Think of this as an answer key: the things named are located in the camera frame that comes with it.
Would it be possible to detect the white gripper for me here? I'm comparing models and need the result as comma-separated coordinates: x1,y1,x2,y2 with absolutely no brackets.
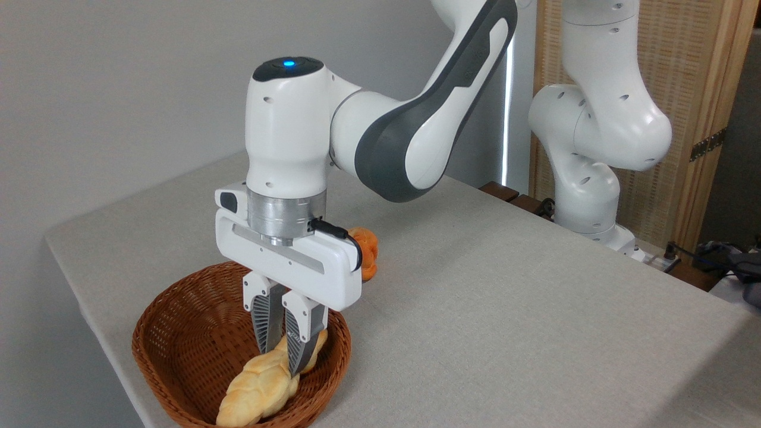
215,181,363,377

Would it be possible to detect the pale braided bread loaf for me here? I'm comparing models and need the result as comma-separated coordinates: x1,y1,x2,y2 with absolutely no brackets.
216,329,329,427

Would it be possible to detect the orange twisted bread roll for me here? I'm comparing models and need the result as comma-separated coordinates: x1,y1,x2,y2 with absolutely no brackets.
347,226,379,281

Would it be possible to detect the brown wicker basket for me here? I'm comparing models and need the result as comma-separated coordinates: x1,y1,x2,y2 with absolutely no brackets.
132,260,352,428

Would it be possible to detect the dark metal screen hinge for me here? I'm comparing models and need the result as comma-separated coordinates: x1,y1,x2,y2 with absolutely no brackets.
690,128,727,162

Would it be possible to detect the grey black device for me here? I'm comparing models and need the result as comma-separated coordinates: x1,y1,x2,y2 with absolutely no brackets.
730,252,761,308

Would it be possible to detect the wooden woven folding screen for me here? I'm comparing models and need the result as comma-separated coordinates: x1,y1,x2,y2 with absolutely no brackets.
529,0,761,251

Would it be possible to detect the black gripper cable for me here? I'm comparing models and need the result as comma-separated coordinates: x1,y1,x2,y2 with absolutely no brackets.
309,219,363,272

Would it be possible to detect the black power plug cable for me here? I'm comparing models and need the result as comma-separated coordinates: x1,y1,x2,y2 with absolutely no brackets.
664,240,733,268

